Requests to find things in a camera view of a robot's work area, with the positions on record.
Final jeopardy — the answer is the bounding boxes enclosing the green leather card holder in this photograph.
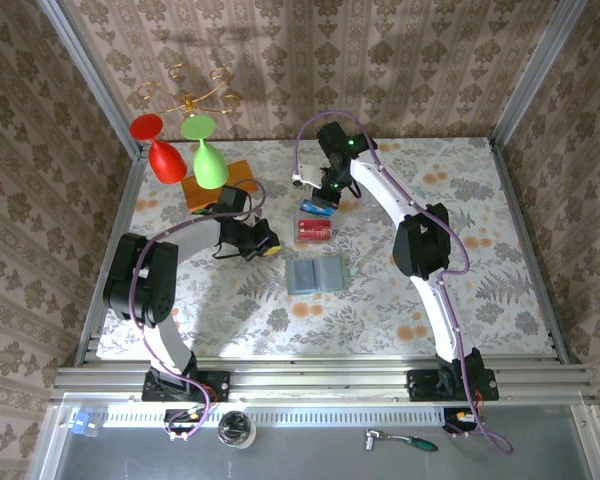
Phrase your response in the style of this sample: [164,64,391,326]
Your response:
[285,256,356,297]

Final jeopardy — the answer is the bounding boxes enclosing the clear acrylic tray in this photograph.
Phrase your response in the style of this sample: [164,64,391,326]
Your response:
[292,199,340,247]

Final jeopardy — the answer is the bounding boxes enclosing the orange wooden block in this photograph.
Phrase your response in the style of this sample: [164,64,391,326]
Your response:
[181,159,259,212]

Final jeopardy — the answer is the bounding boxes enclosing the green plastic wine glass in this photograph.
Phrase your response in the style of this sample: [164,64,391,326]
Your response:
[180,114,230,190]

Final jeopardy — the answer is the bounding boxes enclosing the floral patterned table cover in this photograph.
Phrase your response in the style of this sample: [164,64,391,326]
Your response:
[97,137,556,359]

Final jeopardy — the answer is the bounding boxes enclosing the red plastic wine glass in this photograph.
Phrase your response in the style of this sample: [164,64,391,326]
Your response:
[129,113,188,185]

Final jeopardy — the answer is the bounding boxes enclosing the grey metal shelf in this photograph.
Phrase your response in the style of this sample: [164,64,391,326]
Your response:
[29,394,600,480]

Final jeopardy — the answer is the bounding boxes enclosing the blue and clear plastic clip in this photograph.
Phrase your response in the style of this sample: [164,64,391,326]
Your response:
[72,412,104,437]

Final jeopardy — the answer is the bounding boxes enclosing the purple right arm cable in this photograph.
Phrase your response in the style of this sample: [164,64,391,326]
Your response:
[292,110,515,456]

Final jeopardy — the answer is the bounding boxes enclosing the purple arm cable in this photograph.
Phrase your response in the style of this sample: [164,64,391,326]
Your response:
[129,178,268,442]
[292,110,515,456]

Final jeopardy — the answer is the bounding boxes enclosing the aluminium frame side rail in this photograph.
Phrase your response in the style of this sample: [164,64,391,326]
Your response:
[488,139,572,366]
[73,149,149,369]

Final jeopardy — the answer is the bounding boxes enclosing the aluminium frame cross rail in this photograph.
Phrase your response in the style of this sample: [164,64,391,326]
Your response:
[49,364,600,404]

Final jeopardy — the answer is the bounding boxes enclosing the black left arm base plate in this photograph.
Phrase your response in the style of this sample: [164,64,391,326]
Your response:
[142,369,231,404]

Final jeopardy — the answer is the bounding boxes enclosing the gold wire glass rack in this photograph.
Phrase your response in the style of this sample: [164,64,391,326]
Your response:
[136,63,241,119]

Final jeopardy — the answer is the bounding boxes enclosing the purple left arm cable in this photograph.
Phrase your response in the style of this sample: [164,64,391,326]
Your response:
[129,178,268,442]

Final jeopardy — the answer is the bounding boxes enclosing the grey slotted cable duct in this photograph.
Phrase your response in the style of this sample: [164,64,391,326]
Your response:
[102,404,449,429]

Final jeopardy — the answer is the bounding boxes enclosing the black bracket with yellow connector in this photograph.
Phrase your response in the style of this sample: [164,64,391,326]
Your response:
[442,407,481,435]
[163,407,206,441]

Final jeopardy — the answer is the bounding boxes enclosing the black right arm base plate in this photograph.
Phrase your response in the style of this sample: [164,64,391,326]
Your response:
[407,367,500,403]

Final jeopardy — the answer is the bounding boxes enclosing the aluminium frame post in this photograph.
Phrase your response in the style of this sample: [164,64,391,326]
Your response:
[489,0,594,151]
[33,0,149,161]

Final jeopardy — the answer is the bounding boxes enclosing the green-handled ratchet wrench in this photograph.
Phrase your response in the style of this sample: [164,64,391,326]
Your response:
[363,427,439,453]

